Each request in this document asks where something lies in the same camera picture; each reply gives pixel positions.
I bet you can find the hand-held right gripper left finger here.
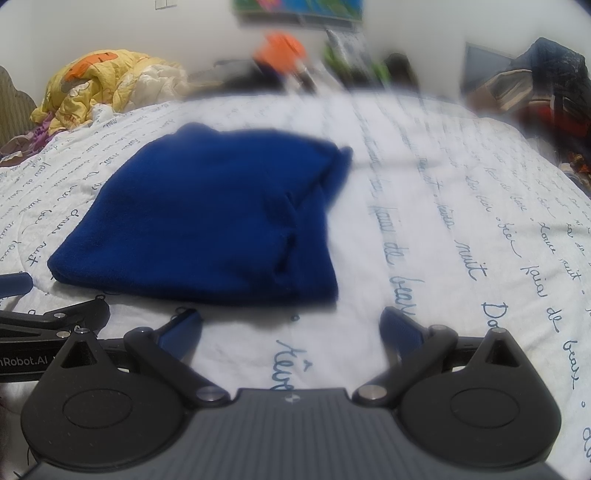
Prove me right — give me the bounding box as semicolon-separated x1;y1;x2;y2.
59;308;230;408

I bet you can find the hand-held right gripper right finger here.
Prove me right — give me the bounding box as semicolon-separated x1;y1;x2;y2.
353;306;528;407

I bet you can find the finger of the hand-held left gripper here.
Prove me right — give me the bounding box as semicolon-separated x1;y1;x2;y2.
0;298;112;343
0;272;34;297

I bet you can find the blue knit sweater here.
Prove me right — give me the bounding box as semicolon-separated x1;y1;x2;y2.
47;122;354;308

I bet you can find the dark clothes pile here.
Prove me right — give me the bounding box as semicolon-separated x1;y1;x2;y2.
462;37;591;185

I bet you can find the white script-printed bedspread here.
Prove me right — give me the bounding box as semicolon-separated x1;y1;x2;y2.
0;90;591;480

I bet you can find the purple cloth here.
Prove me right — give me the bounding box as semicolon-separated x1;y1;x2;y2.
0;115;51;162

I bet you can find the beige padded headboard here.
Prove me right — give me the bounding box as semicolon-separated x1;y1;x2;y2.
0;66;38;146

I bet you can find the yellow cartoon quilt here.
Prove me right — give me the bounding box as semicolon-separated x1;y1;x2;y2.
31;50;153;136

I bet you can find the cream quilted blanket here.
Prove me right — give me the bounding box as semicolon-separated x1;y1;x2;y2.
115;62;190;114

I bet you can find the green basket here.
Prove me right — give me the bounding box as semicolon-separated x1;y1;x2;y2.
325;46;393;86

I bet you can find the black garment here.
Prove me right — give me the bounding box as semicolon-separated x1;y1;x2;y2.
203;58;287;93

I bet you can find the brown fuzzy hat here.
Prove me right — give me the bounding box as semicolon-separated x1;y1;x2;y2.
385;53;419;88

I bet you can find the grey framed board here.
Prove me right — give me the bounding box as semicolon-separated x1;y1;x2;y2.
462;41;518;100

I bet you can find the blue floral pillow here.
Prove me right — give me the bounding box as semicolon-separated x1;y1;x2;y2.
325;28;370;61

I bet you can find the orange plastic bag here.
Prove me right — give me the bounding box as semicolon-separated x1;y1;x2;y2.
253;31;308;75

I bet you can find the grey window frame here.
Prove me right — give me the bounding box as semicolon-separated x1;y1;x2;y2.
238;14;361;32

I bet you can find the lotus flower wall picture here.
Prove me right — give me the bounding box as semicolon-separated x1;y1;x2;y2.
233;0;365;24

